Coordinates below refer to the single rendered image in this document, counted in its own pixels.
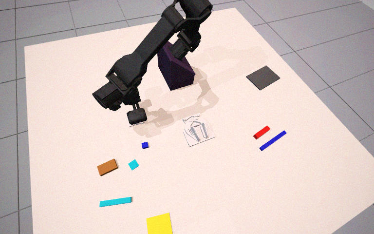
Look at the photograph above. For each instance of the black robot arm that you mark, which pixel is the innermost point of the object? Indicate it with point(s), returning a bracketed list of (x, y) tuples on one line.
[(131, 68)]

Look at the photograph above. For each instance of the brown rectangular block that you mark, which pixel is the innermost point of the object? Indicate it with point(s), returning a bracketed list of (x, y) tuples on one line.
[(107, 167)]

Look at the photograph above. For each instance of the small blue block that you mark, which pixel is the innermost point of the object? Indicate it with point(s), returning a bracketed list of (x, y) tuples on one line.
[(144, 145)]

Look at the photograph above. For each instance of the teal flat bar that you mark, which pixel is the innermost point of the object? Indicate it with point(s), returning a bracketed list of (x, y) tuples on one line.
[(115, 202)]

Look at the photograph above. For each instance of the blue long bar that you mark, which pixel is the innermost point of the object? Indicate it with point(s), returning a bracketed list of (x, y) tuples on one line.
[(272, 140)]

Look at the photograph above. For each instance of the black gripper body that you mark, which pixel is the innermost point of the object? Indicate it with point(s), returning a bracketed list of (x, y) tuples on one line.
[(136, 115)]

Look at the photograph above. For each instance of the yellow flat plate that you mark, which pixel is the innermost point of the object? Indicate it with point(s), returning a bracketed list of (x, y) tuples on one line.
[(159, 224)]

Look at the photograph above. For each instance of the cyan square tile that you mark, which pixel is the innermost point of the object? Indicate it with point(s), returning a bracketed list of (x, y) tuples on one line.
[(133, 164)]

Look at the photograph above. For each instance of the red rectangular bar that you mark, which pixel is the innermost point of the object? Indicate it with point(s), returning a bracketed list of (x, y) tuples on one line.
[(261, 132)]

